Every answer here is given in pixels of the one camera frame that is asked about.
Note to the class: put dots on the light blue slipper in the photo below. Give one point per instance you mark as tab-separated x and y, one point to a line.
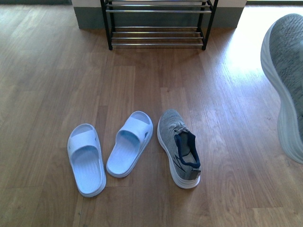
131	141
85	156

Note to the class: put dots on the grey knit sneaker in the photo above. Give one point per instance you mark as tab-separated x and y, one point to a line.
180	146
282	62

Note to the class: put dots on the black metal shoe rack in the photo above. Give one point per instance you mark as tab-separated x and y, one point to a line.
158	23

